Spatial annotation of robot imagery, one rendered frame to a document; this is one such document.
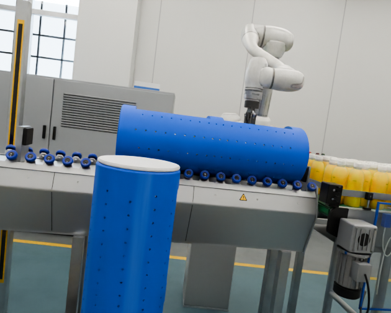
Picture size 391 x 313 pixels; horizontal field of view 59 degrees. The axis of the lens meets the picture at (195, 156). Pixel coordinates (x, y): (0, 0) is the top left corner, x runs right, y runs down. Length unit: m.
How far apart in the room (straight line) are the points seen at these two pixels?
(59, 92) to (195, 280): 2.03
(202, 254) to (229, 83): 2.71
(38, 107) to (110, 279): 2.47
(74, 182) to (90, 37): 3.01
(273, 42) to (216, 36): 2.41
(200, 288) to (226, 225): 0.85
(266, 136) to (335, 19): 3.56
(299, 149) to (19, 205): 1.25
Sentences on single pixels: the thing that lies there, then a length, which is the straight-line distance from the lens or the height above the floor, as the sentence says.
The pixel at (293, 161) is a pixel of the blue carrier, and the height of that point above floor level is 1.07.
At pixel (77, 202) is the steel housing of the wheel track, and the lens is 1.58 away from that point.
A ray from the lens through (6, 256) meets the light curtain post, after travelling 2.21.
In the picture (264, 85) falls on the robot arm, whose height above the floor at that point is 1.42.
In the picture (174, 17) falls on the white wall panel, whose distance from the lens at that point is 4.65.
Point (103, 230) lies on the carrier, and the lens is 1.14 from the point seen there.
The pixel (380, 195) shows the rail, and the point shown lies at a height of 0.97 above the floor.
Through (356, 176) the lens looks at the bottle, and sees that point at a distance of 1.76.
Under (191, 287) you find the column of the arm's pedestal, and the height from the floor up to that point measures 0.14.
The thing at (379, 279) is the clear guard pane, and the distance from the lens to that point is 1.87.
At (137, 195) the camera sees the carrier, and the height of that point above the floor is 0.95.
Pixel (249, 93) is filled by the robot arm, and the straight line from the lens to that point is 1.74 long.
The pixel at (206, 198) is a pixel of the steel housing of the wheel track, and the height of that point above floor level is 0.86.
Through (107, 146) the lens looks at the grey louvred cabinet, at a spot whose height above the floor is 0.89.
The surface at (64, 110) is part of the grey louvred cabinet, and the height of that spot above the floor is 1.17.
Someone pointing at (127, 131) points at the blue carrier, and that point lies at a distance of 1.50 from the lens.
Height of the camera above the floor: 1.18
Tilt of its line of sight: 5 degrees down
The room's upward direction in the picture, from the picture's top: 7 degrees clockwise
